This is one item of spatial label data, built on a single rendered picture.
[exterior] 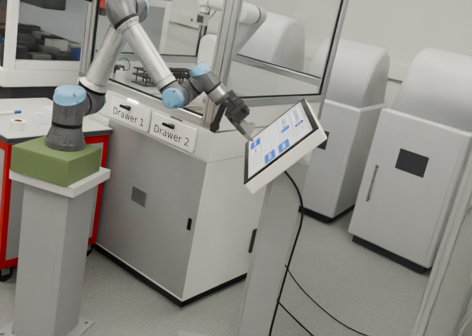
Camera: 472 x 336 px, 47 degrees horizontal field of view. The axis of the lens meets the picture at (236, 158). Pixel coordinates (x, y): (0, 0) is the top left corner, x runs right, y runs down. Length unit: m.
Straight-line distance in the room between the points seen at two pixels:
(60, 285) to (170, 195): 0.69
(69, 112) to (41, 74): 1.31
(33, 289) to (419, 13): 4.20
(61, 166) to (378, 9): 4.09
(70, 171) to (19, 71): 1.37
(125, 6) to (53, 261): 1.03
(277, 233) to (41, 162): 0.91
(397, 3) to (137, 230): 3.56
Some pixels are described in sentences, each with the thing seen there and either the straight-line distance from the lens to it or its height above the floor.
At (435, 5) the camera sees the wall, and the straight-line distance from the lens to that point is 5.44.
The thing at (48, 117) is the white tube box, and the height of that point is 0.80.
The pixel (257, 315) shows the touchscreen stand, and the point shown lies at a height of 0.37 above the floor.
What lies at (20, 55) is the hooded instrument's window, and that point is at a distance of 3.40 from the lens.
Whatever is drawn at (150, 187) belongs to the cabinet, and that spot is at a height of 0.55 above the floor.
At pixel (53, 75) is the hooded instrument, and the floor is 0.87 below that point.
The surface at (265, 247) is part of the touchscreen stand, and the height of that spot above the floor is 0.67.
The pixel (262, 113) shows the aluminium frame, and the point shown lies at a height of 1.01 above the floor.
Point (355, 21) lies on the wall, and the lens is 5.70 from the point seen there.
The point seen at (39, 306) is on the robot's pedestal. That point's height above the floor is 0.19.
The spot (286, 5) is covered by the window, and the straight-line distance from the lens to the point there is 2.71.
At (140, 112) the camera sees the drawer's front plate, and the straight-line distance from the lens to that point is 2.77.
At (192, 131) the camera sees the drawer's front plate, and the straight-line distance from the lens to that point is 2.53.
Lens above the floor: 1.56
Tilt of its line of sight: 17 degrees down
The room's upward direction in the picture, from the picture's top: 11 degrees clockwise
